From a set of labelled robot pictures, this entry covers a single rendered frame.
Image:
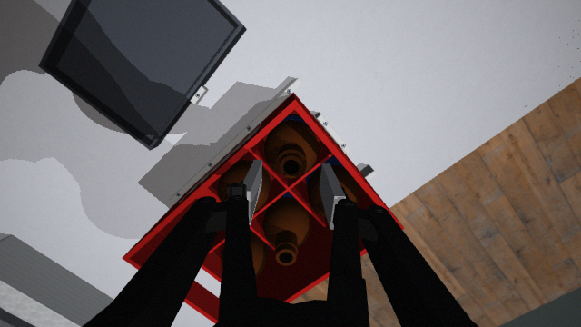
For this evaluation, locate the brown glass bottle with blue label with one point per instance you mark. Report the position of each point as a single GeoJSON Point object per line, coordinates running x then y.
{"type": "Point", "coordinates": [286, 225]}

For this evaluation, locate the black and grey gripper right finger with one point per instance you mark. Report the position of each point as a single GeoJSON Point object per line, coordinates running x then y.
{"type": "Point", "coordinates": [418, 297]}

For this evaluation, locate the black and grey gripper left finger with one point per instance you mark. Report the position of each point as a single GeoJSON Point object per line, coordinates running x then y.
{"type": "Point", "coordinates": [153, 297]}

